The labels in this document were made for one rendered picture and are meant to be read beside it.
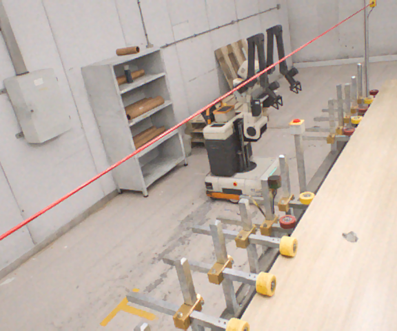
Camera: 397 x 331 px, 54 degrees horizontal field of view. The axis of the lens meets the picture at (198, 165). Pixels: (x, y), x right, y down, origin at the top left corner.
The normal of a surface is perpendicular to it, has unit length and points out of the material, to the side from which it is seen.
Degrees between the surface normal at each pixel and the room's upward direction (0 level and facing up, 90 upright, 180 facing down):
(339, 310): 0
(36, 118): 90
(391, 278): 0
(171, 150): 90
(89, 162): 90
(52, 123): 90
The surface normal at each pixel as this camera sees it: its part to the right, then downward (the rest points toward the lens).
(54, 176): 0.84, 0.06
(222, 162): -0.51, 0.43
